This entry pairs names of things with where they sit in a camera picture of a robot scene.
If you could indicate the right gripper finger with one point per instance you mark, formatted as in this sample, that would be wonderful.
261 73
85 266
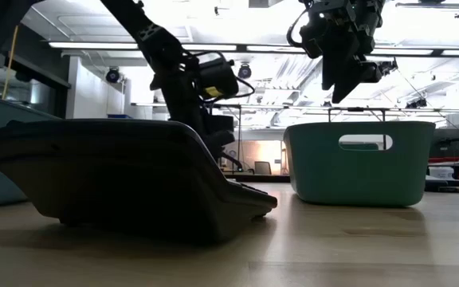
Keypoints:
345 75
328 68

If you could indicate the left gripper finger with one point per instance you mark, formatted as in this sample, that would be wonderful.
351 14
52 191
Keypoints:
219 141

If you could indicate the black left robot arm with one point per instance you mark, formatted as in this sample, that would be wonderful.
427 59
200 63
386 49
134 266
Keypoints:
134 20

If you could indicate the long ceiling light strip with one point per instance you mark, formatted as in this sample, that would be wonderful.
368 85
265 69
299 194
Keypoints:
94 45
273 48
213 47

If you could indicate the black round ceiling lamp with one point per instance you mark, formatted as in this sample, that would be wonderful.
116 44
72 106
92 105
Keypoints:
112 75
244 71

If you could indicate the black desk calculator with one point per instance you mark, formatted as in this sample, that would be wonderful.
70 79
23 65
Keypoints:
114 175

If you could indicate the background metal table frame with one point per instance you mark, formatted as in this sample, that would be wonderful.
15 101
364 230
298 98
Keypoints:
353 108

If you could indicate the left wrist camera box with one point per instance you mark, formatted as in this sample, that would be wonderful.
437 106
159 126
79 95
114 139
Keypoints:
217 77

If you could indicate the black aluminium table frame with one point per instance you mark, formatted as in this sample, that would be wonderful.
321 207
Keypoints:
253 178

